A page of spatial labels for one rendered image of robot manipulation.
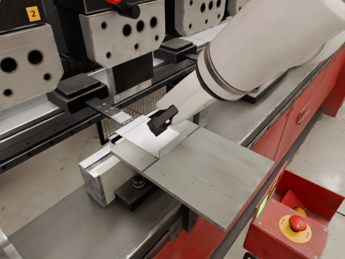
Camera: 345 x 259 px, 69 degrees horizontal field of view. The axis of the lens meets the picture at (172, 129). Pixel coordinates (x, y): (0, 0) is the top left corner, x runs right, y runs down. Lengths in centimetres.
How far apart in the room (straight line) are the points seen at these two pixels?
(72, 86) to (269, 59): 52
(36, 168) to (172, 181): 172
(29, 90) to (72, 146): 184
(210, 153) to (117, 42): 26
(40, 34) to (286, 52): 27
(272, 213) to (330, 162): 155
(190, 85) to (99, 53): 14
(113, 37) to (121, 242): 37
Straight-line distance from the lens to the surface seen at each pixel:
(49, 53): 35
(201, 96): 34
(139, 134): 54
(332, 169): 218
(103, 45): 39
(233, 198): 43
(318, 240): 72
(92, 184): 55
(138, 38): 44
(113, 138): 54
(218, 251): 146
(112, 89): 48
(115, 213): 57
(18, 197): 196
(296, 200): 84
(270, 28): 27
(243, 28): 29
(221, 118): 82
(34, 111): 73
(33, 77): 35
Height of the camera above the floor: 133
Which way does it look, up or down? 37 degrees down
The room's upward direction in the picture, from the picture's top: straight up
